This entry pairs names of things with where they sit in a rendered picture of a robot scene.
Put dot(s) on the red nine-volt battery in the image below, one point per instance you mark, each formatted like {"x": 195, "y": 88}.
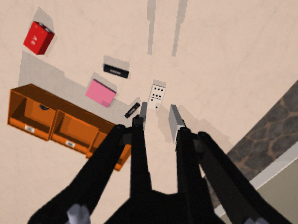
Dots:
{"x": 38, "y": 38}

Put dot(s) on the white domino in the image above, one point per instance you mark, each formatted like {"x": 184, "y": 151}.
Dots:
{"x": 156, "y": 97}

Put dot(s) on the orange three-compartment bin rack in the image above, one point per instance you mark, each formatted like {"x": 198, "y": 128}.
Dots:
{"x": 71, "y": 131}

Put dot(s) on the black hex nut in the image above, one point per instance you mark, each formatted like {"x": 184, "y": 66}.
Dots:
{"x": 43, "y": 107}

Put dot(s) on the pink square pad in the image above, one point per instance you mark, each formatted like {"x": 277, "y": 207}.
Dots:
{"x": 100, "y": 93}

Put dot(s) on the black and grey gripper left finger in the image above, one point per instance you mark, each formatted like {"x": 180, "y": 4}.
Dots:
{"x": 80, "y": 198}

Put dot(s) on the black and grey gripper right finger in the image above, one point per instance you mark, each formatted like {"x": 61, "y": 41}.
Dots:
{"x": 239, "y": 199}

